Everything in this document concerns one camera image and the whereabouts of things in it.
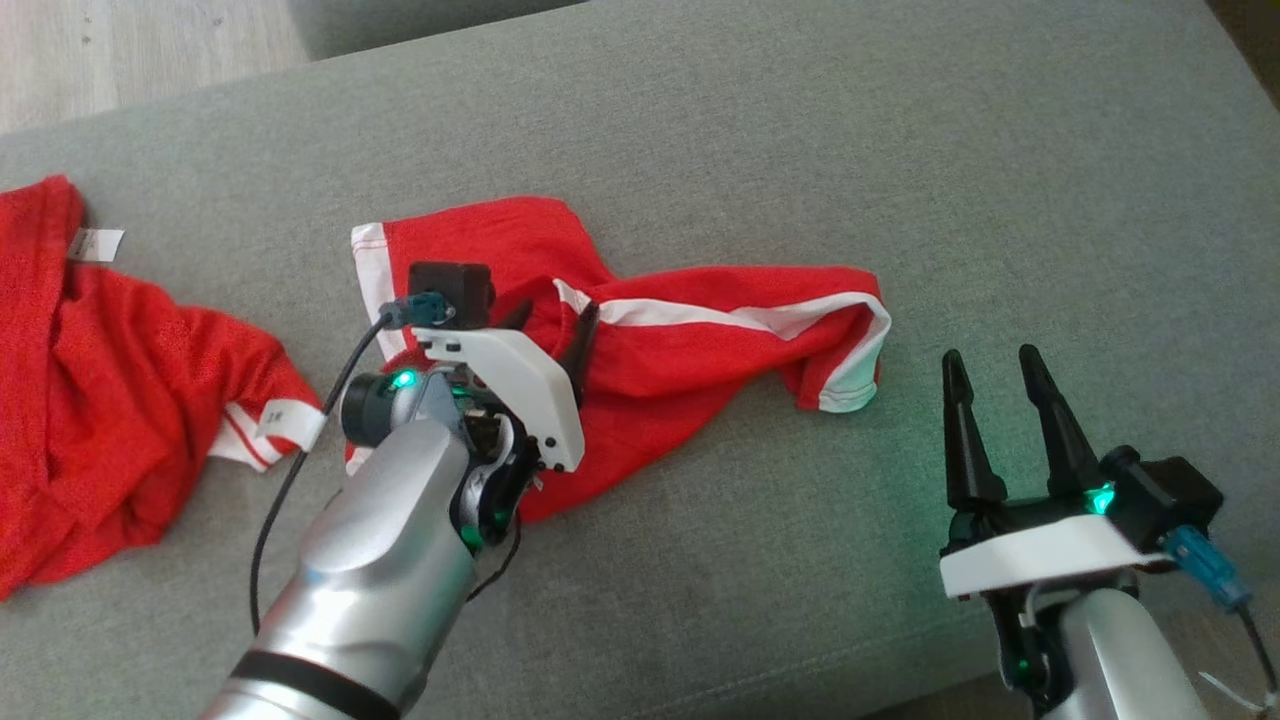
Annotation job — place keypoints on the red shorts white stripe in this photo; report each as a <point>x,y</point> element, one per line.
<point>700,370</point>

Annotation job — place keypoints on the grey sofa cushion section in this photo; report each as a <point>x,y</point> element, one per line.
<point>400,25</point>

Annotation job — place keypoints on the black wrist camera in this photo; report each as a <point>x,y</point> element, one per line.
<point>1165,500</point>
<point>450,290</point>

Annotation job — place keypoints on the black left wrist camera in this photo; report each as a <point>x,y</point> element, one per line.
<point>450,290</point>

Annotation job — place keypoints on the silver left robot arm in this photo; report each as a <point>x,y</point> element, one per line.
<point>380,570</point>

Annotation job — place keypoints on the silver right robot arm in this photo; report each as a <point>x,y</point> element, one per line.
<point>1110,660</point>

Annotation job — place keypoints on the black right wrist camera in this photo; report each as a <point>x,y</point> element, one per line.
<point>1165,500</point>

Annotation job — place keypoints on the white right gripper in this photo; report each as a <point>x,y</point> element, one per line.
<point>1040,560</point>

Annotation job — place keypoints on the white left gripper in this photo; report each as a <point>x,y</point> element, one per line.
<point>520,385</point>

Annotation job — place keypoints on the grey fabric sofa seat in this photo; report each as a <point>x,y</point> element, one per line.
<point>800,150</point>

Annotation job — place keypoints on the red basketball jersey white sleeves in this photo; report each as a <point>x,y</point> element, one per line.
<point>100,400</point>

